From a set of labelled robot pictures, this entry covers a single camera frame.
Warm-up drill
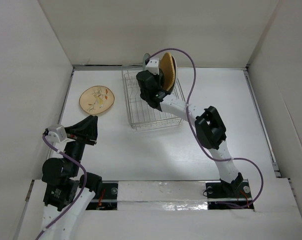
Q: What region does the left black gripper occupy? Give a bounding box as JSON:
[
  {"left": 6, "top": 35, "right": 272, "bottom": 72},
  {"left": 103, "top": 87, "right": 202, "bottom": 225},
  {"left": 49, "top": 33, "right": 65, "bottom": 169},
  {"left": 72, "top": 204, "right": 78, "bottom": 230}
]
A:
[{"left": 64, "top": 113, "right": 97, "bottom": 175}]

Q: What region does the red teal flower plate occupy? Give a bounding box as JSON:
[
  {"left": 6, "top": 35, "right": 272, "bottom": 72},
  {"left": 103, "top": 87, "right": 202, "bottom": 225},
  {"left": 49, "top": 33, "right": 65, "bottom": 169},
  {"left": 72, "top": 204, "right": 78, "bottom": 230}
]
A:
[{"left": 169, "top": 56, "right": 178, "bottom": 93}]

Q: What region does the woven bamboo square tray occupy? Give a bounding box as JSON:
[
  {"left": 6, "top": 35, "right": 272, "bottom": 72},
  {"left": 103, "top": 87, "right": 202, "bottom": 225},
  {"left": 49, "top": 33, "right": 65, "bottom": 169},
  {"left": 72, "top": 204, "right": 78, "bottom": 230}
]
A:
[{"left": 159, "top": 52, "right": 174, "bottom": 93}]

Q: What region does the light green flower plate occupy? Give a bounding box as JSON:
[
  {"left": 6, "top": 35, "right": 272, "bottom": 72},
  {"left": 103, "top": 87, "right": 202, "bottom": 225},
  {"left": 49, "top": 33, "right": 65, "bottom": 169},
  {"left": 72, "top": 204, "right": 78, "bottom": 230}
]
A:
[{"left": 142, "top": 53, "right": 151, "bottom": 71}]

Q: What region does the beige bird pattern plate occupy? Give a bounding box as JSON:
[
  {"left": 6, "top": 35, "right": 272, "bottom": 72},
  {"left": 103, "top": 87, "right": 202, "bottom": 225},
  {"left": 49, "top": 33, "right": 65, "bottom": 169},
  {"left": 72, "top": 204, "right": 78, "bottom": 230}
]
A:
[{"left": 79, "top": 85, "right": 115, "bottom": 115}]

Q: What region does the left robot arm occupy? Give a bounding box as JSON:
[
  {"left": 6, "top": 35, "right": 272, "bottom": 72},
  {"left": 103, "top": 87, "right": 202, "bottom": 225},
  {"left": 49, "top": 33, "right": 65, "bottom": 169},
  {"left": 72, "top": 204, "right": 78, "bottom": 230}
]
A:
[{"left": 36, "top": 115, "right": 105, "bottom": 240}]

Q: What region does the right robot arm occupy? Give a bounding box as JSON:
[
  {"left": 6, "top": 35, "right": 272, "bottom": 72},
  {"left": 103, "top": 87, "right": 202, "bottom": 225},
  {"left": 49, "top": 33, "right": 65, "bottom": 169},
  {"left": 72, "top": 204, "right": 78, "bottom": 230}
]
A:
[{"left": 136, "top": 69, "right": 243, "bottom": 197}]

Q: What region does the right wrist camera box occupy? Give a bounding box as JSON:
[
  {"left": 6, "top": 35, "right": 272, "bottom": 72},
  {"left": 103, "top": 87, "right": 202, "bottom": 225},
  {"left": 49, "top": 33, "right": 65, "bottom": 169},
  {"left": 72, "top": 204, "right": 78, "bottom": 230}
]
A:
[{"left": 145, "top": 57, "right": 160, "bottom": 75}]

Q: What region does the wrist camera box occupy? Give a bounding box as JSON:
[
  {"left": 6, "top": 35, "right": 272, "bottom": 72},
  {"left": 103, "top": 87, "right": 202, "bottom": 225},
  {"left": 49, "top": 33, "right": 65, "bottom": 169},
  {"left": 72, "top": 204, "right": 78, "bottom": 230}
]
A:
[
  {"left": 145, "top": 57, "right": 160, "bottom": 75},
  {"left": 44, "top": 124, "right": 67, "bottom": 143}
]

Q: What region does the metal wire dish rack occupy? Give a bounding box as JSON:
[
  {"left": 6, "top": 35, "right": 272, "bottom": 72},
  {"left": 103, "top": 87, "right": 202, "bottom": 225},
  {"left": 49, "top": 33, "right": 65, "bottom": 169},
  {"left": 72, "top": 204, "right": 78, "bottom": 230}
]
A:
[{"left": 121, "top": 65, "right": 183, "bottom": 131}]

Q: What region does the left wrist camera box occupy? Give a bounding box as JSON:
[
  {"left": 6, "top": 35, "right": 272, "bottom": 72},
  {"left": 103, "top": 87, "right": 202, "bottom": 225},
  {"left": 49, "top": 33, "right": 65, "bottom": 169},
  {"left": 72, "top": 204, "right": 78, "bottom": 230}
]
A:
[{"left": 44, "top": 124, "right": 67, "bottom": 143}]

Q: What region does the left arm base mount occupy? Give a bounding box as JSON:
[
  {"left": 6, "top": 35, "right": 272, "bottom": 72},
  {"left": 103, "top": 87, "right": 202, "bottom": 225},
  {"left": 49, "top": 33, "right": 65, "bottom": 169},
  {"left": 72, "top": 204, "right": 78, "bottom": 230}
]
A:
[{"left": 86, "top": 181, "right": 118, "bottom": 211}]

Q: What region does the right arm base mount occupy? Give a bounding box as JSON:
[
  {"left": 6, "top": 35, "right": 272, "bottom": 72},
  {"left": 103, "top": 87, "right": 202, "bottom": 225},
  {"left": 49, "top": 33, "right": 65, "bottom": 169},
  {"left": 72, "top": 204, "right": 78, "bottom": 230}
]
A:
[{"left": 203, "top": 179, "right": 254, "bottom": 210}]

